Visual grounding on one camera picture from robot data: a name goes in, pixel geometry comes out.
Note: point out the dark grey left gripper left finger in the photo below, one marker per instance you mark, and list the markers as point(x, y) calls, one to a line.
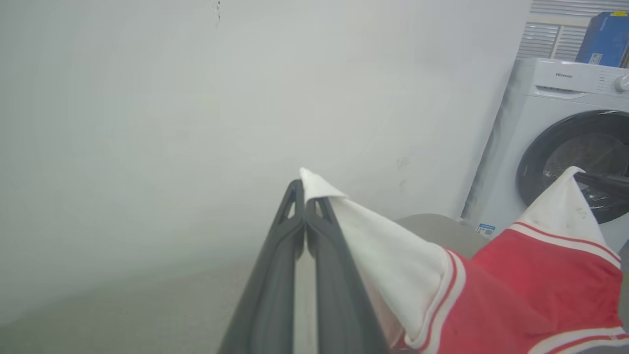
point(268, 305)

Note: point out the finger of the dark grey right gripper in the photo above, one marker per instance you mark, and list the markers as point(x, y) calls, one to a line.
point(609, 183)

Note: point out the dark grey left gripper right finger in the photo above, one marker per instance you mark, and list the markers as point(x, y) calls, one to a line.
point(339, 314)

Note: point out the red and white basketball jersey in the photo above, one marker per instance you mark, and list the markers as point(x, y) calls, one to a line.
point(530, 290)

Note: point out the black round washing machine door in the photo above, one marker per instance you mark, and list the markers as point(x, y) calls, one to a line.
point(530, 167)

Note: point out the silver washing machine knob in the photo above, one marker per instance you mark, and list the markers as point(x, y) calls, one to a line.
point(623, 83)

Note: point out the white front-load washing machine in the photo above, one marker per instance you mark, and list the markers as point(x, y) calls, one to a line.
point(516, 123)

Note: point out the blue white machine sticker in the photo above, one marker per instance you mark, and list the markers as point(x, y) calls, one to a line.
point(485, 230)

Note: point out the blue cardboard box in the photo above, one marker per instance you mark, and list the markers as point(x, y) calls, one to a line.
point(607, 42)

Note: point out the white slatted window blinds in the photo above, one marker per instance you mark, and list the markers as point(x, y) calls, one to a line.
point(545, 42)

